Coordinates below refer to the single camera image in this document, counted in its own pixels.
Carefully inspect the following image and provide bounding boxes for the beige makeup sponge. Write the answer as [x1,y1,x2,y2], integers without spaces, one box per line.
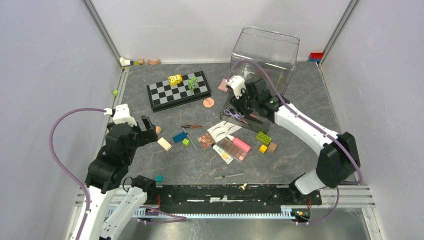
[155,126,162,134]

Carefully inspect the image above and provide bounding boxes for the cream wooden block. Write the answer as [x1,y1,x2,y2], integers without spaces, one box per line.
[157,137,172,151]

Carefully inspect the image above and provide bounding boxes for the blue block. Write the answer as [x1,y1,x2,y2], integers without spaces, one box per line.
[172,132,187,143]

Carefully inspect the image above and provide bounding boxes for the grey pencil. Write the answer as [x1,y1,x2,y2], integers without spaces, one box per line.
[182,127,198,150]

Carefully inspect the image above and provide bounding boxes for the clear acrylic makeup organizer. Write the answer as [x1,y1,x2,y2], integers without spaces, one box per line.
[219,26,300,133]

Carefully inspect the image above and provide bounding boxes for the pink bottle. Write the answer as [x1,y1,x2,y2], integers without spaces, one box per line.
[226,134,251,153]

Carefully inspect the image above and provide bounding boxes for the peach powder puff brush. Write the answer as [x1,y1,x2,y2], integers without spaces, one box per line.
[202,97,215,108]

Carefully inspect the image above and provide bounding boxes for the brown eyeshadow palette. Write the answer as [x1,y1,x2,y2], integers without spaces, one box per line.
[219,138,247,162]

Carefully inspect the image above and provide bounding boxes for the small clear eyeshadow palette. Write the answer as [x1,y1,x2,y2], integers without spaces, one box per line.
[197,132,216,149]

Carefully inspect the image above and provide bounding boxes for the black makeup brush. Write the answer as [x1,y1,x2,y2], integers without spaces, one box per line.
[241,115,263,125]

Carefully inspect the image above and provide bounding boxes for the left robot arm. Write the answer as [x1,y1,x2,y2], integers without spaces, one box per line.
[71,115,158,240]

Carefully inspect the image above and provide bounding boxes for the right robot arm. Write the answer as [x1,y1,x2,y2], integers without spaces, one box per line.
[226,75,361,204]

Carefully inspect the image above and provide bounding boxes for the small green cube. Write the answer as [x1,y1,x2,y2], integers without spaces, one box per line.
[182,138,190,146]

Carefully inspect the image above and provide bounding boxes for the pink sponge pad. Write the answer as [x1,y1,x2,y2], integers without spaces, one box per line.
[218,78,228,92]

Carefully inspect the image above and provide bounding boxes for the green lego brick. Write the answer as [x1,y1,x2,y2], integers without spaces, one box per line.
[256,131,272,146]

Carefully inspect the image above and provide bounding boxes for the brown lip pencil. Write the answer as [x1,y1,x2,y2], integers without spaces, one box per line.
[181,124,203,129]

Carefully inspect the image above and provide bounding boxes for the teal cube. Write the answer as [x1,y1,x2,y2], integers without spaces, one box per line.
[155,174,164,184]

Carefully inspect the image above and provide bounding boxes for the black white chessboard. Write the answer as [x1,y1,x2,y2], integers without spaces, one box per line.
[146,70,212,113]

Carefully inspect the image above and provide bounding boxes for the white eyebrow stencil card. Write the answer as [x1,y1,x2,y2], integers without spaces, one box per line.
[207,120,242,142]

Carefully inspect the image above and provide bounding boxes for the yellow cube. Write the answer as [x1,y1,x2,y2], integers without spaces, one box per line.
[259,144,268,154]

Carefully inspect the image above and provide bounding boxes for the brown wooden cube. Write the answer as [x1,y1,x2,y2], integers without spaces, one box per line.
[267,142,277,153]

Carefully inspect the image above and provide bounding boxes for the yellow toy block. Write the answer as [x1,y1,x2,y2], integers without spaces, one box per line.
[167,74,183,86]

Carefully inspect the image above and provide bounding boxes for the green toy block on chessboard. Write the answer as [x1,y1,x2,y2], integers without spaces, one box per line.
[188,76,198,91]

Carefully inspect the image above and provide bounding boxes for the white cream tube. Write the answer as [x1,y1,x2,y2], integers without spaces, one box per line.
[212,144,234,165]

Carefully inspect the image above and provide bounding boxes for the wooden blocks in corner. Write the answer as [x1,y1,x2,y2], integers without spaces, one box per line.
[119,57,162,67]

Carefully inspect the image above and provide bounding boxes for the red blue bricks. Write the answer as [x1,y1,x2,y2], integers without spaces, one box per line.
[308,52,324,63]

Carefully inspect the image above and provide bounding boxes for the white chess pawn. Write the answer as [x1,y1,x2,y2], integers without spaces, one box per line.
[240,183,247,191]

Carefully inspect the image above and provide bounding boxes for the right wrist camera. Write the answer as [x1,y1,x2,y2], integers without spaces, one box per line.
[225,75,247,99]

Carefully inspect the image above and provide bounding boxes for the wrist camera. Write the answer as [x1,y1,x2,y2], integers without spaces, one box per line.
[225,75,247,99]
[103,103,138,127]

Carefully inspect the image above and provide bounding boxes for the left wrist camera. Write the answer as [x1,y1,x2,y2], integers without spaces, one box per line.
[103,103,138,127]

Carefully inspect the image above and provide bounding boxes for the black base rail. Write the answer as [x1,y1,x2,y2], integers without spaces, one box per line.
[146,184,322,214]

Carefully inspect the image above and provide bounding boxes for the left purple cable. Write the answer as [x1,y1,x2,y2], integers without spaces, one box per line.
[48,107,114,240]

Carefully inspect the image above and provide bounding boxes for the purple cable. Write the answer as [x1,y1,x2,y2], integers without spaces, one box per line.
[228,59,364,225]
[48,107,114,240]

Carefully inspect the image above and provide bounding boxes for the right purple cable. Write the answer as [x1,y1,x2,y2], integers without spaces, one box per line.
[228,59,364,225]

